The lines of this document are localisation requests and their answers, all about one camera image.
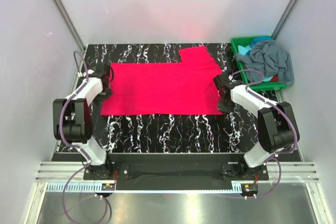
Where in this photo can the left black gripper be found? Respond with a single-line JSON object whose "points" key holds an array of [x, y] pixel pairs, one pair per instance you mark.
{"points": [[97, 99]]}

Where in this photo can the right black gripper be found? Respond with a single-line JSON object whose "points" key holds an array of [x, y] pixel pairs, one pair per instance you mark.
{"points": [[224, 109]]}

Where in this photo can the red t shirt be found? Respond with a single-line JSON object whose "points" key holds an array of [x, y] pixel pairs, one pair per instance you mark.
{"points": [[184, 88]]}

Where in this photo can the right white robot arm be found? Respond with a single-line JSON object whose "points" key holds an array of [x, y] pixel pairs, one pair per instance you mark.
{"points": [[276, 126]]}

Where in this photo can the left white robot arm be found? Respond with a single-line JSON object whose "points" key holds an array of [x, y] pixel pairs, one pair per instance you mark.
{"points": [[72, 122]]}

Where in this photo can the black marbled table mat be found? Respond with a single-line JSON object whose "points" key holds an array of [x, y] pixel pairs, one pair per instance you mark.
{"points": [[166, 133]]}

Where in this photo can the green plastic bin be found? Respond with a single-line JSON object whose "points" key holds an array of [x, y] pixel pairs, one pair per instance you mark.
{"points": [[264, 86]]}

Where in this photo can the light blue t shirt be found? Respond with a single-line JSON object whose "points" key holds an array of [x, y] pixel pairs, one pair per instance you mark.
{"points": [[244, 50]]}

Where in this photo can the grey t shirt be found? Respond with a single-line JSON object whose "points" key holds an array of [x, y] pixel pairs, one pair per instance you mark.
{"points": [[267, 59]]}

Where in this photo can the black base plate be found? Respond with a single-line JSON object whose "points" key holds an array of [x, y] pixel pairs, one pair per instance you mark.
{"points": [[175, 171]]}

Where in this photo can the aluminium front rail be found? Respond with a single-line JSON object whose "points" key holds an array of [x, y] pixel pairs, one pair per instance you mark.
{"points": [[68, 176]]}

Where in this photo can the left aluminium frame post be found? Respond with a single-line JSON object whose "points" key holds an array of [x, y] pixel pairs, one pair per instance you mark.
{"points": [[69, 24]]}

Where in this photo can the aluminium frame post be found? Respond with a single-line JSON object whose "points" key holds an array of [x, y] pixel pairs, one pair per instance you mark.
{"points": [[69, 24], [284, 18]]}

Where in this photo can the right aluminium frame post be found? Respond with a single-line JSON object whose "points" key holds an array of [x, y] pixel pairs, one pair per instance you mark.
{"points": [[284, 18]]}

